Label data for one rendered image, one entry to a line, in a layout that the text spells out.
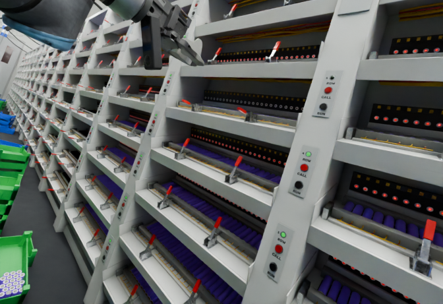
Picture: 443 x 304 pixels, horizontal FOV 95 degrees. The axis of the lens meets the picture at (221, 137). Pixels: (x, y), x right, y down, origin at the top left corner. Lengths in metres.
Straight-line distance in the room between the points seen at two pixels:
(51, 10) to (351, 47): 0.61
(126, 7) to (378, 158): 0.60
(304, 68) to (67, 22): 0.54
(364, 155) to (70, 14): 0.62
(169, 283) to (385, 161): 0.73
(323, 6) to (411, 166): 0.48
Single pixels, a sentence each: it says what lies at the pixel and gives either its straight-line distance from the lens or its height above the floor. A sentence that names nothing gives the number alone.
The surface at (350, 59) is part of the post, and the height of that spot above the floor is 1.15.
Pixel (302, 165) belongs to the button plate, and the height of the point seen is 0.87.
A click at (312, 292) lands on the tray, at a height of 0.60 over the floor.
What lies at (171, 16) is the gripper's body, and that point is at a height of 1.10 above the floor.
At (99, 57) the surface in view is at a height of 1.30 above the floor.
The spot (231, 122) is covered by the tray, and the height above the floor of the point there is 0.94.
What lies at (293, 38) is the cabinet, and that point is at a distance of 0.98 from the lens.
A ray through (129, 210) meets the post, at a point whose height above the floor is 0.47.
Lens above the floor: 0.84
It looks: 4 degrees up
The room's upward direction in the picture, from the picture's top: 19 degrees clockwise
